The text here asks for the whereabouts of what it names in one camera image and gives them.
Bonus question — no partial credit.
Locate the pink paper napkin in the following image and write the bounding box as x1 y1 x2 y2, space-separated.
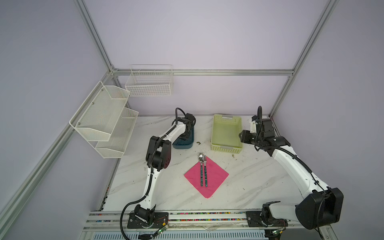
184 157 229 199

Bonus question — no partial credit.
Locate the spoon with teal handle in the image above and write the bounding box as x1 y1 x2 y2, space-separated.
198 153 204 187

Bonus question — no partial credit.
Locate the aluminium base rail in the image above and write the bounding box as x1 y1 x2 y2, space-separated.
80 208 331 233

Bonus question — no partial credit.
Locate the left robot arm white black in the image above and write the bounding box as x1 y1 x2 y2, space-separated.
134 113 196 226

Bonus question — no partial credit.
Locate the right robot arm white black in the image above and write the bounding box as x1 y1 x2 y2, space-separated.
239 115 344 230

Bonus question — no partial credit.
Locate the white wire wall basket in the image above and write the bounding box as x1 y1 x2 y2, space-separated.
125 65 174 97

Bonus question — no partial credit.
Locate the white mesh two-tier shelf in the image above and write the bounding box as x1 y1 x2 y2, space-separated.
69 82 139 159

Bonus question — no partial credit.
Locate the dark teal plastic tub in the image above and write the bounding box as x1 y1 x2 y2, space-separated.
173 127 195 150

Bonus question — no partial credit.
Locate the light green perforated basket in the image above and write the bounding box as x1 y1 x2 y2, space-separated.
211 114 243 154

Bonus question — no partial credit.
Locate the fork with teal handle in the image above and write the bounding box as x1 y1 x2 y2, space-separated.
203 153 208 187

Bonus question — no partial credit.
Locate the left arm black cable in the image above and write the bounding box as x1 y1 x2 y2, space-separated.
119 107 187 240

